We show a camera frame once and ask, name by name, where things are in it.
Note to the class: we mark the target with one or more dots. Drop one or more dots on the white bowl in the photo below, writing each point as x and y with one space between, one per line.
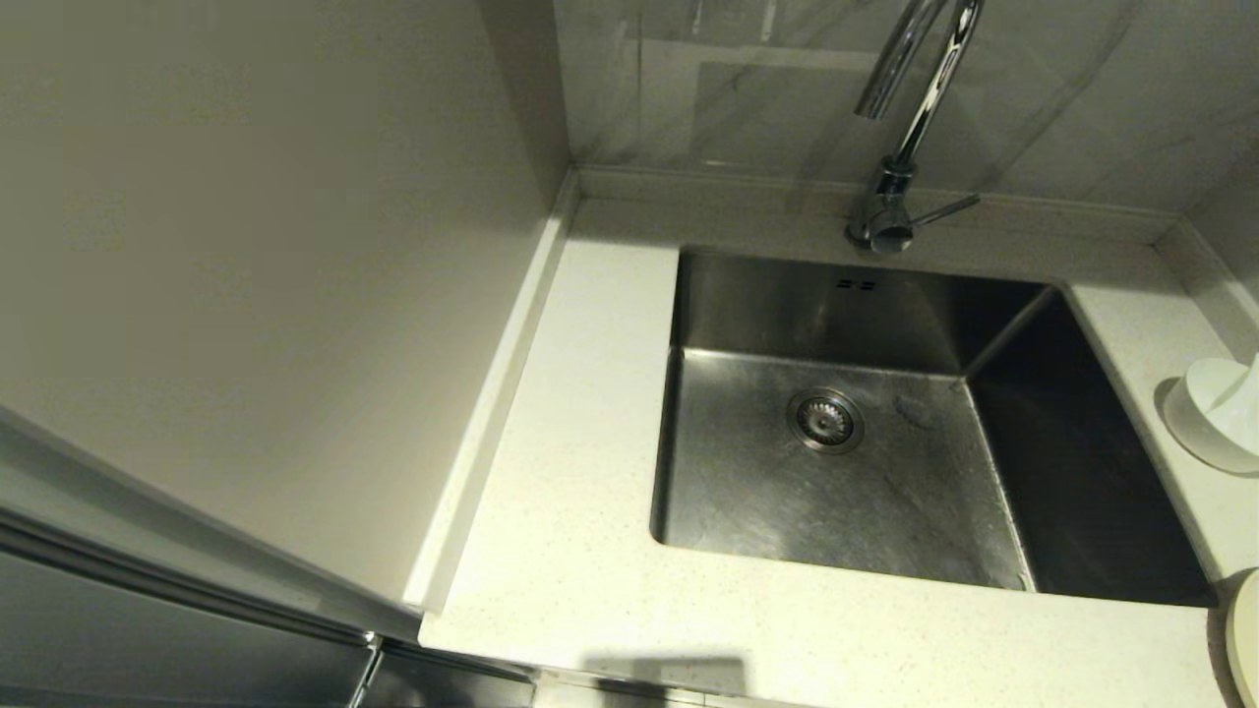
1210 413

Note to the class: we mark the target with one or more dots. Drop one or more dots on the beige round plate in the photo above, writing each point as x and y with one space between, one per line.
1244 639

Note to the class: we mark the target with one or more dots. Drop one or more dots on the grey tall cabinet door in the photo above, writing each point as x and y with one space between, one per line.
148 649

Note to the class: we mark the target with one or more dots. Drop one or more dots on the round metal drain strainer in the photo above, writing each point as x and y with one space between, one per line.
824 420

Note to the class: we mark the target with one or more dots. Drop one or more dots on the beige tall cabinet side panel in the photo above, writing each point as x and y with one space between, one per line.
246 295

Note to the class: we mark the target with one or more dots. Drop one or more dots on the grey under-counter cabinet front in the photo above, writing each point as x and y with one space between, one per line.
443 683

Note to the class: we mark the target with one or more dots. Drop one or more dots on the chrome kitchen faucet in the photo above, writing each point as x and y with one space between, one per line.
888 214

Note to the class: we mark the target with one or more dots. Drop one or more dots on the stainless steel sink basin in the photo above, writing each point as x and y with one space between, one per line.
748 492

